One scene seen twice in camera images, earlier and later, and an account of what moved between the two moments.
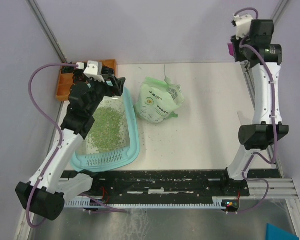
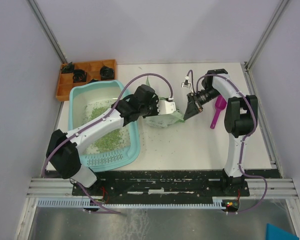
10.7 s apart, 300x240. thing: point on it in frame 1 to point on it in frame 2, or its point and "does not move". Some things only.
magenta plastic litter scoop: [231, 48] to [220, 104]
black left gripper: [117, 88] to [155, 100]
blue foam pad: [274, 233] does not move
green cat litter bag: [157, 100] to [163, 120]
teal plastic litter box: [112, 142] does not move
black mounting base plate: [182, 183] does not move
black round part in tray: [106, 70] does not move
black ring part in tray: [79, 76] does not move
